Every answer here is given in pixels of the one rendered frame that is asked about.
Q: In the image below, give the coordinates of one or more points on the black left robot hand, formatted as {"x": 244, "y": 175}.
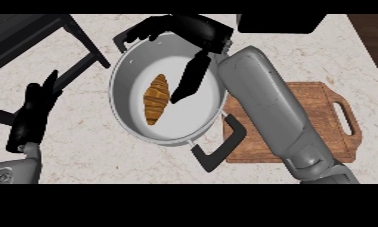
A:
{"x": 30, "y": 117}

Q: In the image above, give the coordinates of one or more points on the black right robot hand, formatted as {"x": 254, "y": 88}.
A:
{"x": 200, "y": 31}

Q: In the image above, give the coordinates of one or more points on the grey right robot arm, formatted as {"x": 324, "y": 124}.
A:
{"x": 266, "y": 97}

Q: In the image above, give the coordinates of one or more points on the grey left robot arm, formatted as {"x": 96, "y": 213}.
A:
{"x": 22, "y": 169}

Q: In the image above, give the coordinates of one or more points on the brown croissant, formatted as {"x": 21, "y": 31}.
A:
{"x": 157, "y": 99}

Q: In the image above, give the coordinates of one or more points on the brown wooden cutting board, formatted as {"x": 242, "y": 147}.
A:
{"x": 325, "y": 104}

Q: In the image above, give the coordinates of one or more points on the black appliance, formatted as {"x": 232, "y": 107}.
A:
{"x": 281, "y": 22}

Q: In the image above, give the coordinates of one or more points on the dark brown wooden panel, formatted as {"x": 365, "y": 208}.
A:
{"x": 366, "y": 27}

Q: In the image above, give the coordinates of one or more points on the dark grey appliance frame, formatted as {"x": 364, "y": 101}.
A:
{"x": 24, "y": 34}

